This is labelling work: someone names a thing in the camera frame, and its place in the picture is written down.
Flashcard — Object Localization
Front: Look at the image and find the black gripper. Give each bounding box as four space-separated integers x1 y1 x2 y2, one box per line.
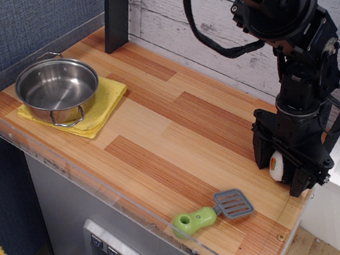
252 97 334 197

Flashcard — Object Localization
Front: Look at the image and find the plush sushi roll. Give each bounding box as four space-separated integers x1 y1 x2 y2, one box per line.
269 151 285 182

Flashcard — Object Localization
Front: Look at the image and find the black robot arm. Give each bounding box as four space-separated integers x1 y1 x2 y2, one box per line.
231 0 340 197

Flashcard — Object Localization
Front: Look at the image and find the green grey toy spatula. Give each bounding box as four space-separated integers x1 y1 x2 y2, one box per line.
173 188 255 239

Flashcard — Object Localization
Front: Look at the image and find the yellow folded cloth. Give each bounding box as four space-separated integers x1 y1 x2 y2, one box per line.
18 77 127 139

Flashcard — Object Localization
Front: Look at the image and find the grey cabinet with dispenser panel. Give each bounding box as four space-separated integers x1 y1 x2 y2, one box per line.
9 153 263 255

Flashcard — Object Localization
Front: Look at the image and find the stainless steel pot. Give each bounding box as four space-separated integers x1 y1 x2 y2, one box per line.
15 52 99 128

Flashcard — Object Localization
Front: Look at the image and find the clear acrylic table guard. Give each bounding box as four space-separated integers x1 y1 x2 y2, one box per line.
0 14 312 255

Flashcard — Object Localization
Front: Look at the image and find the black sleeved cable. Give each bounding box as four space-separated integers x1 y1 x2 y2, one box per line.
173 0 273 64

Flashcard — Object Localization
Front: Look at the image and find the dark left frame post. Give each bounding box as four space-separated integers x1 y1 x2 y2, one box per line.
104 0 129 54

